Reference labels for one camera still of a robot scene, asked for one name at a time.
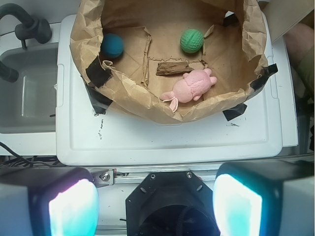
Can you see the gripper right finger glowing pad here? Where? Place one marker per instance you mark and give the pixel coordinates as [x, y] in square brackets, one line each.
[265, 198]

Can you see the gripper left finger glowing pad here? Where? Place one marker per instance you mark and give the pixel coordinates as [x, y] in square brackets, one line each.
[55, 201]

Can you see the green dimpled ball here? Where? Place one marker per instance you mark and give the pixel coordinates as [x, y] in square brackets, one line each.
[191, 41]

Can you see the blue dimpled ball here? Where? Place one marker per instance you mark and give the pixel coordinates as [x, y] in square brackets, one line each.
[112, 45]

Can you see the grey sink basin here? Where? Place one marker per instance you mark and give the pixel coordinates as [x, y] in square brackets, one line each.
[28, 104]

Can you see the pink plush bunny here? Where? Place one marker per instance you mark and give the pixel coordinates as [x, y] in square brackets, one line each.
[191, 87]

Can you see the brown wood bark piece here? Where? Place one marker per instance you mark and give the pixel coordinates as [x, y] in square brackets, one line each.
[172, 68]

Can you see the brown paper bag tray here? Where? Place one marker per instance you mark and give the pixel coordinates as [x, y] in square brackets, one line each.
[235, 37]

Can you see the black faucet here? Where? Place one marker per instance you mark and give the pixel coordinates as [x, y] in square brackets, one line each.
[30, 27]

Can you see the black octagonal mount plate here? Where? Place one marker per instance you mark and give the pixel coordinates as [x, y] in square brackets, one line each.
[171, 204]

